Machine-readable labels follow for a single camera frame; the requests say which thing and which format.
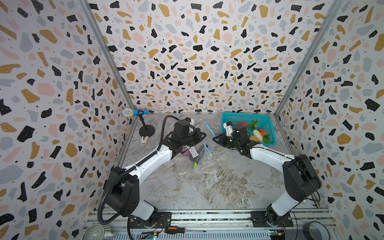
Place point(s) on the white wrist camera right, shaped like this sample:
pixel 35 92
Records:
pixel 228 129

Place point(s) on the blue microphone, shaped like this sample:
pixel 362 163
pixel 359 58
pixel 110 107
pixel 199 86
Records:
pixel 130 112

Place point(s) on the dark eggplant toy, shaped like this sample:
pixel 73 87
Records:
pixel 197 159

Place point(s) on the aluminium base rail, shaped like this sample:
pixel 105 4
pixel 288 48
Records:
pixel 224 225

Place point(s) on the white radish toy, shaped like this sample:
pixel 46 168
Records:
pixel 258 135

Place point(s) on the orange handle screwdriver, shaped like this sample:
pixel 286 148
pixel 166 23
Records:
pixel 173 230

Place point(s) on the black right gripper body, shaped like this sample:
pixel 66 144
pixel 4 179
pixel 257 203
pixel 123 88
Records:
pixel 225 140

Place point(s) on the green lettuce toy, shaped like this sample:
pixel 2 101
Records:
pixel 253 125

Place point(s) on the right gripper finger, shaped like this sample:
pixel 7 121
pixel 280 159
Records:
pixel 219 137
pixel 220 142

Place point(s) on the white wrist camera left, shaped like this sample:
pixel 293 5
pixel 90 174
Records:
pixel 191 121

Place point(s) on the grey tape roll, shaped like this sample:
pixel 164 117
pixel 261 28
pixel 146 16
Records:
pixel 315 230

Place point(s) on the teal plastic basket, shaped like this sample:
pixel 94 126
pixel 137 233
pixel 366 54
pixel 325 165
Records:
pixel 265 123

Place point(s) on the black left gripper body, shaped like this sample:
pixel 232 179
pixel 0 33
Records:
pixel 191 138

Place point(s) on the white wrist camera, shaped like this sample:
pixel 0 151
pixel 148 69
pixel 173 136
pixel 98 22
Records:
pixel 228 129
pixel 191 121

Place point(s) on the clear zip top bag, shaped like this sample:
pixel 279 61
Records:
pixel 210 171

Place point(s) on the orange carrot toy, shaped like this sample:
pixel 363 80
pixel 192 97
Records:
pixel 263 133

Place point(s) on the pink white small device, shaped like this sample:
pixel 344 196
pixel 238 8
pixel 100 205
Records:
pixel 144 140

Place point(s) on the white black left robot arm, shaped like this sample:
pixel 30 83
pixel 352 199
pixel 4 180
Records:
pixel 121 196

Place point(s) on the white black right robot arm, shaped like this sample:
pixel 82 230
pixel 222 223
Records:
pixel 300 177

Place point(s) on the black microphone stand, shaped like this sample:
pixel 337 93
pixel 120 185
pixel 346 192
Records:
pixel 145 130

